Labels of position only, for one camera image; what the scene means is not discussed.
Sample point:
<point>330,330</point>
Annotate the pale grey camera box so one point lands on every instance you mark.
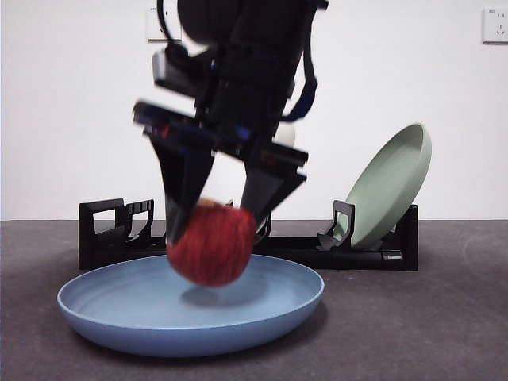
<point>174,73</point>

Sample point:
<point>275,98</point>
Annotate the white plate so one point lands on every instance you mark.
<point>286,135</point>

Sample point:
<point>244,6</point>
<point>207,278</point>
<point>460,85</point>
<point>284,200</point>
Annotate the red apple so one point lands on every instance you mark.
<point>210,250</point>

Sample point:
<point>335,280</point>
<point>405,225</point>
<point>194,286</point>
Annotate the white wall socket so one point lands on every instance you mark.
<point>151,31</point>
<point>496,25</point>

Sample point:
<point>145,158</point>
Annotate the black plate rack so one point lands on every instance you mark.
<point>357,254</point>

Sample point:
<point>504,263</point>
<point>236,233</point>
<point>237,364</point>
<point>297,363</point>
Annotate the blue plate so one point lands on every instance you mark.
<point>119,305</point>

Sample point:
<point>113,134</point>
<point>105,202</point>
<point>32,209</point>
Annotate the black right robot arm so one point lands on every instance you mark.
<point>222,18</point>

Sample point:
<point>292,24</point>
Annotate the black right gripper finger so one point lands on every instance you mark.
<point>266,190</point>
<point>180,178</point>

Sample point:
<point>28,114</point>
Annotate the green plate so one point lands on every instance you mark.
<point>389,178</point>

